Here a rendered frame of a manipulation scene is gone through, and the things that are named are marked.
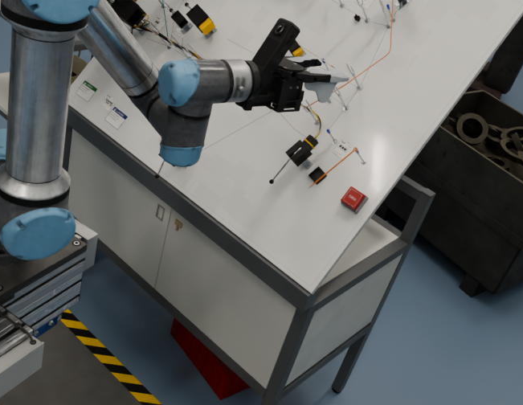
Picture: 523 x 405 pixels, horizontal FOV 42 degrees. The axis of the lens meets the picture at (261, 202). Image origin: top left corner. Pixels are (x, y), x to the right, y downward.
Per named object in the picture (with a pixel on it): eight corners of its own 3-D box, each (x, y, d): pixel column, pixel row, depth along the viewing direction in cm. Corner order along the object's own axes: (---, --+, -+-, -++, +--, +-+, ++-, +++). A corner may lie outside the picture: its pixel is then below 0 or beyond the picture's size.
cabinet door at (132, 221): (153, 288, 240) (173, 199, 218) (63, 207, 265) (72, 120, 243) (157, 286, 241) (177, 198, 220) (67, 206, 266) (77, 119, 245)
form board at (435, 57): (63, 100, 241) (60, 98, 239) (236, -122, 244) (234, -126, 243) (312, 295, 187) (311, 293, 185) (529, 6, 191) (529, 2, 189)
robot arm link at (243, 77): (214, 53, 119) (239, 68, 113) (236, 53, 121) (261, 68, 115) (208, 93, 122) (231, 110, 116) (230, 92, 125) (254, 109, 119)
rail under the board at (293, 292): (301, 312, 189) (308, 296, 185) (56, 116, 242) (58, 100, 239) (313, 305, 192) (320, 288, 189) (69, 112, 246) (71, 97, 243)
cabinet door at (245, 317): (263, 390, 214) (297, 300, 193) (153, 289, 239) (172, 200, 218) (269, 386, 216) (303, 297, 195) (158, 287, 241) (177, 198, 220)
